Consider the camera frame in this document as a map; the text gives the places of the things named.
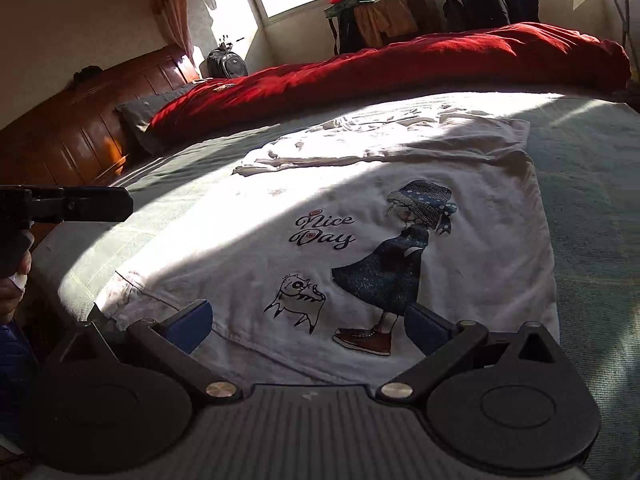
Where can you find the person's left hand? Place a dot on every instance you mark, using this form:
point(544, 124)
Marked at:
point(7, 300)

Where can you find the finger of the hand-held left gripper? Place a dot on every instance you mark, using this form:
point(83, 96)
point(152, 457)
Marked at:
point(100, 204)

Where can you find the white printed t-shirt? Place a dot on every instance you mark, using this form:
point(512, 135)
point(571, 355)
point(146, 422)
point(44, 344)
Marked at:
point(350, 200)

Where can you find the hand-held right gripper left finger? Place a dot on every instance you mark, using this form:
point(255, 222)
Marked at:
point(190, 325)

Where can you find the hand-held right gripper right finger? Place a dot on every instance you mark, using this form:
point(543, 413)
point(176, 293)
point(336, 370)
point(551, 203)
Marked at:
point(427, 330)

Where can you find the green stool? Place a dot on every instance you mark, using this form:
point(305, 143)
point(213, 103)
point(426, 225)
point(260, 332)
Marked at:
point(345, 25)

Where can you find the small black cloth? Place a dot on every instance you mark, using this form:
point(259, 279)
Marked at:
point(88, 74)

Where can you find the red quilt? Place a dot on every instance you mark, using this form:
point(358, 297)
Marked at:
point(400, 70)

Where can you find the black backpack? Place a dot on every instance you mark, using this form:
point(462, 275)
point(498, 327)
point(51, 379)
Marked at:
point(227, 62)

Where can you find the grey pillow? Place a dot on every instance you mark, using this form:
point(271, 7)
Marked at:
point(145, 115)

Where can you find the wooden headboard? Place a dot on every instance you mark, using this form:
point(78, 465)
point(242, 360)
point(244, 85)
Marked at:
point(75, 130)

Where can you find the brown clothing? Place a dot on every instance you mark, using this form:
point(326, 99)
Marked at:
point(390, 20)

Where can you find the metal clothes drying rack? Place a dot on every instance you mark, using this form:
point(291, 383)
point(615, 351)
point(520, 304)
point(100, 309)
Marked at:
point(617, 15)

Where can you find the pink curtain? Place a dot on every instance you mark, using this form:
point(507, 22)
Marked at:
point(172, 5)

